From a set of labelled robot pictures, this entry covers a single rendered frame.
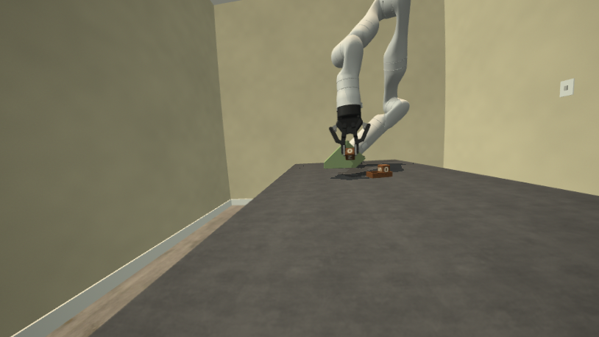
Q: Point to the brown number cube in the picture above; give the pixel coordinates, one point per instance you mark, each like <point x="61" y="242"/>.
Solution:
<point x="383" y="168"/>
<point x="350" y="153"/>

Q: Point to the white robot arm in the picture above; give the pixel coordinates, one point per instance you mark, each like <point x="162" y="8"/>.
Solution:
<point x="350" y="52"/>

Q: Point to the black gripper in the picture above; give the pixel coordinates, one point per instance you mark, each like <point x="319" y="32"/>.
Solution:
<point x="349" y="122"/>

